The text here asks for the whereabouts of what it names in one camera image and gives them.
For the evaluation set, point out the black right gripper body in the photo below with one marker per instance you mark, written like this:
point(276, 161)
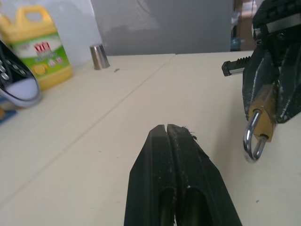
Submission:
point(277, 28)

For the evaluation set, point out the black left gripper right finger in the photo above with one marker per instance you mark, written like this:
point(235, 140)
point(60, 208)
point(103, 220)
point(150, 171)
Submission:
point(202, 179)

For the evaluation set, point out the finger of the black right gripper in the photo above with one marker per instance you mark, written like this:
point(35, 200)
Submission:
point(290, 89)
point(256, 75)

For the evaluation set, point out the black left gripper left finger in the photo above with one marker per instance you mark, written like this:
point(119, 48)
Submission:
point(148, 179)

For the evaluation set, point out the brass padlock with silver shackle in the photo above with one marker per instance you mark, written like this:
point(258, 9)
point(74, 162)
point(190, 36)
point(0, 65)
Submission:
point(263, 110)

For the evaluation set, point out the brown cardboard box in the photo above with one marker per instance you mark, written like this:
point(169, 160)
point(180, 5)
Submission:
point(245, 30)

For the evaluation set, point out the small stainless steel cup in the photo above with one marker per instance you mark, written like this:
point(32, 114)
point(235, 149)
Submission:
point(99, 57)

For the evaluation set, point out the blue flat package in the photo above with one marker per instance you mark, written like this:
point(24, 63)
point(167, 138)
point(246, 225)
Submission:
point(7, 116)

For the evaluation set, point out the black sneaker white toe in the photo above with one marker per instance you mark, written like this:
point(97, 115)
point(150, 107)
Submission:
point(16, 80)

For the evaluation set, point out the yellow detergent bottle green label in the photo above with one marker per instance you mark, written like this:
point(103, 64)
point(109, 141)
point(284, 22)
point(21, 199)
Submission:
point(42, 49)

